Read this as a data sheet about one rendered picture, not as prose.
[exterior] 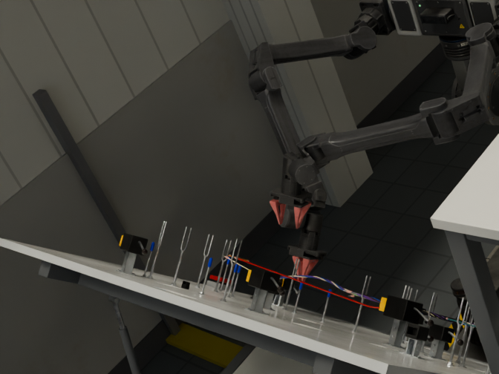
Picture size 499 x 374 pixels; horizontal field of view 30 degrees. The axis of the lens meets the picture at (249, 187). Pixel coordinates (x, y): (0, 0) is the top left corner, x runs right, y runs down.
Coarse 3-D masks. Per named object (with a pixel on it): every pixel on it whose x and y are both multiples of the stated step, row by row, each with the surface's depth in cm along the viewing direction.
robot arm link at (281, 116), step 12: (264, 72) 271; (276, 72) 272; (276, 84) 271; (264, 96) 273; (276, 96) 273; (264, 108) 275; (276, 108) 273; (276, 120) 273; (288, 120) 274; (276, 132) 274; (288, 132) 273; (288, 144) 272; (312, 192) 271; (312, 204) 272
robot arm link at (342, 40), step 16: (368, 32) 291; (256, 48) 278; (272, 48) 276; (288, 48) 280; (304, 48) 282; (320, 48) 285; (336, 48) 288; (352, 48) 290; (368, 48) 290; (256, 64) 274; (272, 64) 274; (256, 80) 274
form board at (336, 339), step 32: (32, 256) 215; (64, 256) 219; (128, 288) 191; (192, 288) 232; (224, 320) 171; (256, 320) 169; (288, 320) 200; (320, 320) 244; (320, 352) 155; (352, 352) 151; (384, 352) 173; (448, 352) 253
